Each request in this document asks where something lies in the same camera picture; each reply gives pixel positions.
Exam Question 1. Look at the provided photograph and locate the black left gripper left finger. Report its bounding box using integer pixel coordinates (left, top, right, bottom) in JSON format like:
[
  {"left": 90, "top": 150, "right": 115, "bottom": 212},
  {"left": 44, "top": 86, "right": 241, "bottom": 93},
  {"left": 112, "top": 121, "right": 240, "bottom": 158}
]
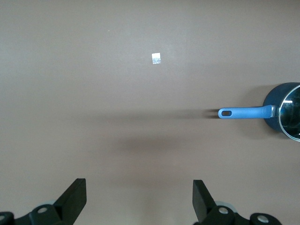
[{"left": 29, "top": 178, "right": 88, "bottom": 225}]

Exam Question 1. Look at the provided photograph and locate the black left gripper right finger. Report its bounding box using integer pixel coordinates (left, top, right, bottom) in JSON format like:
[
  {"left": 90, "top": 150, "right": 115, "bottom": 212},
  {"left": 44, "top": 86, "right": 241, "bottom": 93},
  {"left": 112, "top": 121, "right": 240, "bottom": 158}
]
[{"left": 192, "top": 180, "right": 236, "bottom": 225}]

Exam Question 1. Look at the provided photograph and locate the small clear tape square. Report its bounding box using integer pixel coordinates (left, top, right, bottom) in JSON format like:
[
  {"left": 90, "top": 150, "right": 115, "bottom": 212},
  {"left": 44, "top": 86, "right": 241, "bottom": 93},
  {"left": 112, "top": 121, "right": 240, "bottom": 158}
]
[{"left": 151, "top": 52, "right": 162, "bottom": 65}]

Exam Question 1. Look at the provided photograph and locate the dark pot with blue handle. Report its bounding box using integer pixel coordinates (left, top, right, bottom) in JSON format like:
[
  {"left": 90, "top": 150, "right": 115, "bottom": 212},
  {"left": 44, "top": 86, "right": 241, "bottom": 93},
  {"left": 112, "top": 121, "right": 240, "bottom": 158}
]
[{"left": 218, "top": 82, "right": 300, "bottom": 139}]

